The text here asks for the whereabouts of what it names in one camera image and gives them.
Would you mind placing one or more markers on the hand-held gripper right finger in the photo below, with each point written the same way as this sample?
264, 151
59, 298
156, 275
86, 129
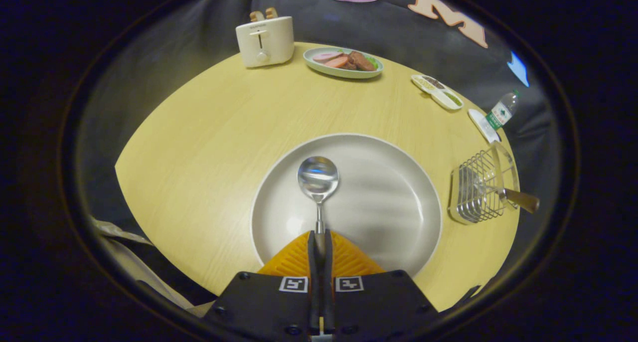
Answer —
327, 269

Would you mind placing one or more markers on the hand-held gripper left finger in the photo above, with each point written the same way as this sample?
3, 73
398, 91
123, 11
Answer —
313, 269

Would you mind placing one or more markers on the silver metal spoon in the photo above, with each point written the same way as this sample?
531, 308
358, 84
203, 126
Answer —
318, 175

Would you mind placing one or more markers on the large white round plate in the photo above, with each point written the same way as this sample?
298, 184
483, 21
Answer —
384, 197

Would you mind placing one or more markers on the beige crumpled sheet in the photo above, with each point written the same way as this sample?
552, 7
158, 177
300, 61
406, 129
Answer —
129, 255

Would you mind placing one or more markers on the pale green oval plate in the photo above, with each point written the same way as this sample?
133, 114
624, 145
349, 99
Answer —
324, 68

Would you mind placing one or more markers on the red sausage slice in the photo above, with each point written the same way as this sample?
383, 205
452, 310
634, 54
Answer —
337, 62

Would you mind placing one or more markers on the white divided condiment dish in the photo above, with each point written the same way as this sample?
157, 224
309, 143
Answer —
438, 93

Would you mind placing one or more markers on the brown meat patty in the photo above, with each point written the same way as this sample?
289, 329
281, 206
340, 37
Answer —
361, 61

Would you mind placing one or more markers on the small white flat dish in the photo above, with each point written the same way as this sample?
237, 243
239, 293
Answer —
479, 122

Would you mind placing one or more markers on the green lettuce leaf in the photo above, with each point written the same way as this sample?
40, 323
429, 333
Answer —
373, 61

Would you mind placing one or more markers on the pink ham slice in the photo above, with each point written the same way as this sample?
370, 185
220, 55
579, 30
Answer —
325, 56

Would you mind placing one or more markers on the cream white toaster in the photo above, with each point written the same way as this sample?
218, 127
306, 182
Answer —
271, 40

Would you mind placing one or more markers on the clear plastic water bottle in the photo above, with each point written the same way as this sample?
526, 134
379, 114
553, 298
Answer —
502, 110

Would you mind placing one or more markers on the toast slice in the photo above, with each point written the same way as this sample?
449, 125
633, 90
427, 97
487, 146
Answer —
271, 13
256, 16

